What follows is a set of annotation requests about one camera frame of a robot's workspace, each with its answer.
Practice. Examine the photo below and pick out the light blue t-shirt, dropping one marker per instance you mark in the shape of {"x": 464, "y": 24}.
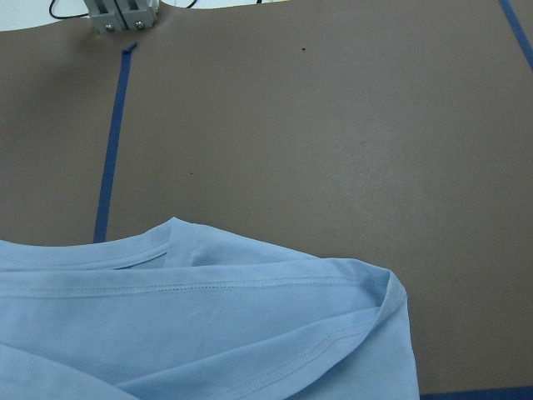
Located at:
{"x": 187, "y": 311}

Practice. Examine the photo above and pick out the aluminium frame post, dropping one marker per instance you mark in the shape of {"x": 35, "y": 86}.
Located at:
{"x": 109, "y": 16}

